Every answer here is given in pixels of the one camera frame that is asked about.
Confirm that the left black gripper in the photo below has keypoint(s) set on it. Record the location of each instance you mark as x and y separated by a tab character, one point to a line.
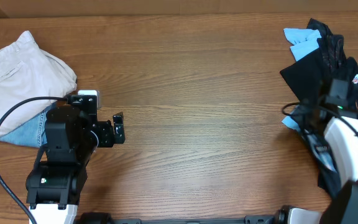
107	138

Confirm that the folded blue jeans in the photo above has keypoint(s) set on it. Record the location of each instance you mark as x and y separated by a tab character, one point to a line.
25	126

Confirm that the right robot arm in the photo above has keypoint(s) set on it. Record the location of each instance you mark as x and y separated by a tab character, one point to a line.
334	145

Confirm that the folded beige trousers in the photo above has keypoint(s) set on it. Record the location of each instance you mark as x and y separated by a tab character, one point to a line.
30	80

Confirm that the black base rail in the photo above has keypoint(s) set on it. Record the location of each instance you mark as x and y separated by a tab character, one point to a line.
106	218

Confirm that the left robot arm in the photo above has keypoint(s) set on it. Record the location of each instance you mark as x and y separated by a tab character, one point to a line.
73	133

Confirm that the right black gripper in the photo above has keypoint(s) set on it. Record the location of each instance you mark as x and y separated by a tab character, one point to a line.
306	109

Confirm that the black orange patterned jersey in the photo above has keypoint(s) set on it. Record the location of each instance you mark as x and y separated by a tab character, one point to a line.
332	50

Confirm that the light blue shirt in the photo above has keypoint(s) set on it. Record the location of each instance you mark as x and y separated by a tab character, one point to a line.
303	41

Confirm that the plain black garment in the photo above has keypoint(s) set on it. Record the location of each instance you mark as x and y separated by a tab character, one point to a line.
307	77

